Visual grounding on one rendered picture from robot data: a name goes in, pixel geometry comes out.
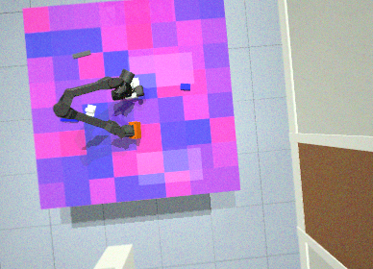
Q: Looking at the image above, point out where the grey flat bar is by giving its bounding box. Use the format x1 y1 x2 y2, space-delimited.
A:
72 50 91 59

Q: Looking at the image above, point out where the small blue block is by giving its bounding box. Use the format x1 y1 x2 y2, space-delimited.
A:
180 84 190 90

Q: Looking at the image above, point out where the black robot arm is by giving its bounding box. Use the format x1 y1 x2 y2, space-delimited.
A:
52 68 135 138

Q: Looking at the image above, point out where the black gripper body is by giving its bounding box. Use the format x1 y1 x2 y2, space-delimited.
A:
111 85 144 101

